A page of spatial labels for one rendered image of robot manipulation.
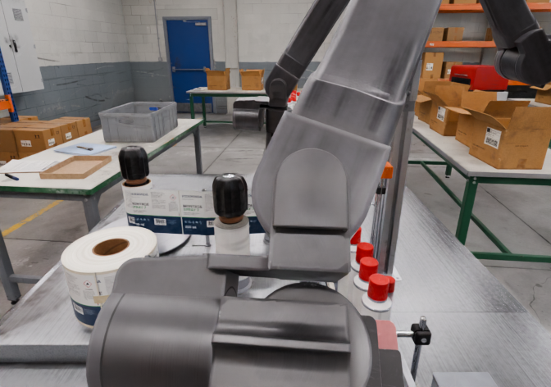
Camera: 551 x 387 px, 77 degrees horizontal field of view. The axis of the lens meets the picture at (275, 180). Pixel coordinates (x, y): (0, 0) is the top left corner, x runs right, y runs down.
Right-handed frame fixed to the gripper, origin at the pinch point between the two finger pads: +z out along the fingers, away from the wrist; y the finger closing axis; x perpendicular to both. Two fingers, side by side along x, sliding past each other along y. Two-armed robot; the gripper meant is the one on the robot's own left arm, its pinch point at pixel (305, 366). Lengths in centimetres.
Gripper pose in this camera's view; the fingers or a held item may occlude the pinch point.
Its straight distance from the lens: 36.6
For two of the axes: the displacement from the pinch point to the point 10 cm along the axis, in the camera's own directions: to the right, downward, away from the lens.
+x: -0.6, 8.6, -5.0
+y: -10.0, -0.1, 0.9
